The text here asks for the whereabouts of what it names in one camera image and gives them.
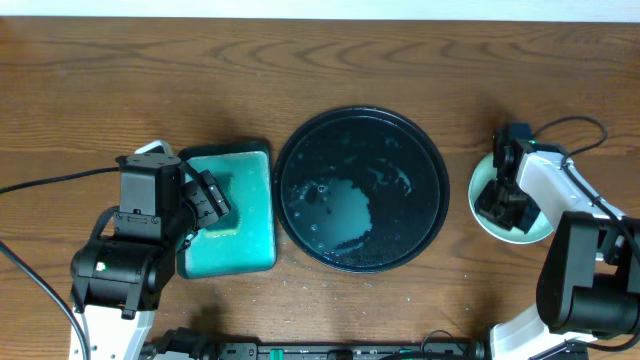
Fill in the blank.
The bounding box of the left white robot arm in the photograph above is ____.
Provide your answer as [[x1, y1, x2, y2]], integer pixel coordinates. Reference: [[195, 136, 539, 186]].
[[71, 153, 231, 359]]

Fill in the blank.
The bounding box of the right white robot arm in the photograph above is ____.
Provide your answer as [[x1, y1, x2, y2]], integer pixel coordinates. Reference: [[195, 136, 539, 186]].
[[473, 139, 639, 359]]

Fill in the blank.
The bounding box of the green yellow sponge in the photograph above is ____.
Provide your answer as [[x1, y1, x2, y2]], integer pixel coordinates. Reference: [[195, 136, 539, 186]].
[[206, 174, 240, 236]]

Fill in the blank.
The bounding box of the mint green plate top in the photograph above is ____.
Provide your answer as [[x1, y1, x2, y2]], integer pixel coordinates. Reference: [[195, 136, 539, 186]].
[[468, 153, 554, 245]]

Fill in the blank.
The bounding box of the round black tray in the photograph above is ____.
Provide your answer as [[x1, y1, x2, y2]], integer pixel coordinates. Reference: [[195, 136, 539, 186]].
[[272, 106, 450, 273]]

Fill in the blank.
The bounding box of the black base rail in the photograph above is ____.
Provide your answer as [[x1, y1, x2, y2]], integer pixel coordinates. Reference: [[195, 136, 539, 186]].
[[138, 328, 491, 360]]

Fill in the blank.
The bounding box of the green rectangular water tray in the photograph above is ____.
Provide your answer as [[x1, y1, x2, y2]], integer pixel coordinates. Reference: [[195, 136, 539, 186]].
[[177, 141, 277, 279]]

